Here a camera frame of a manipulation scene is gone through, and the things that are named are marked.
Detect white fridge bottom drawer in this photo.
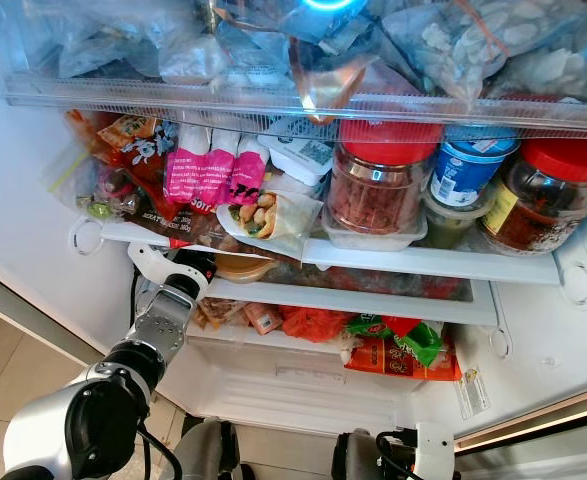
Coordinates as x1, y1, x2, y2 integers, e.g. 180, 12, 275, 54
159, 332, 464, 437

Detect white fridge shelf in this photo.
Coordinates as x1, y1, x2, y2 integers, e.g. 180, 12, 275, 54
195, 274, 506, 361
69, 215, 587, 309

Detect clear fridge drawer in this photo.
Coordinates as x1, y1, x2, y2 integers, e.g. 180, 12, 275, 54
0, 0, 587, 139

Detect brown packet white print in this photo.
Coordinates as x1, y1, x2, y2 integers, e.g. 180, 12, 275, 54
128, 200, 239, 251

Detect small orange packet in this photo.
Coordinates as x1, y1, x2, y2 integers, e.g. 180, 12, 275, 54
242, 301, 285, 337

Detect meatball picture food packet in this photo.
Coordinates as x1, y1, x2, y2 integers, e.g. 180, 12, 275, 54
217, 186, 325, 261

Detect orange flat food pack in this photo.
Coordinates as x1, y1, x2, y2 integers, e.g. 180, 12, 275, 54
342, 335, 463, 384

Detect pink white packet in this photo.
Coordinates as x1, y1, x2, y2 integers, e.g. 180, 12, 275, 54
228, 135, 274, 206
162, 124, 214, 209
199, 130, 240, 207

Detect white warning sticker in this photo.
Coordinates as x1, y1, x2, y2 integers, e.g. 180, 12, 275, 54
452, 367, 495, 422

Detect green red snack packet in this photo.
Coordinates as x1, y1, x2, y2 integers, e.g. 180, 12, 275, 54
344, 314, 446, 368

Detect orange plastic bag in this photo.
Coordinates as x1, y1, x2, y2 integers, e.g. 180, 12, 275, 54
278, 304, 356, 344

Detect red snack packet black lettering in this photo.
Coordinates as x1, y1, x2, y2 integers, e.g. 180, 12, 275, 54
66, 110, 184, 189

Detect white rectangular labelled tub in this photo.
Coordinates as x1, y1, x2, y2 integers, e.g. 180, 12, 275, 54
257, 120, 336, 187

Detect clear plastic tray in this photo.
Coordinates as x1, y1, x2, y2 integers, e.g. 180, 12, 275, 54
320, 208, 430, 253

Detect grey robot left leg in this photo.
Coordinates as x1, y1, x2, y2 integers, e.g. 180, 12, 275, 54
181, 417, 241, 480

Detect clear jar red lid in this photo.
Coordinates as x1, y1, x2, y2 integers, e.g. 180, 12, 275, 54
326, 118, 445, 237

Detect clear tub green contents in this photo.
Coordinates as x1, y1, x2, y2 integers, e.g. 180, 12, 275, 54
421, 190, 500, 250

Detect clear frozen food bag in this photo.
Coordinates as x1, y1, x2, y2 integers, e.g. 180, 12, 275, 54
55, 0, 214, 81

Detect blue white round tub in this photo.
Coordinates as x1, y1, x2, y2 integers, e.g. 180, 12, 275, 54
428, 127, 523, 210

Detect chili paste jar red lid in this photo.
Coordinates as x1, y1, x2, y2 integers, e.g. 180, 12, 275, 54
480, 137, 587, 257

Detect frozen bag orange band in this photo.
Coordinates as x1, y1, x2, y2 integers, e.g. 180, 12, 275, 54
378, 0, 587, 105

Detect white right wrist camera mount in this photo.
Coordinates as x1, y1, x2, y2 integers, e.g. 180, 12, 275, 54
414, 421, 457, 480

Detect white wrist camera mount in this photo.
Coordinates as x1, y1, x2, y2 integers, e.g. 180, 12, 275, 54
127, 241, 186, 297
414, 421, 457, 480

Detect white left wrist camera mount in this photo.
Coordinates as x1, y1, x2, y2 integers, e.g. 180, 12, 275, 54
127, 241, 186, 297

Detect blue ring light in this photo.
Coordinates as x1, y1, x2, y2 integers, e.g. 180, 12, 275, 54
299, 0, 364, 13

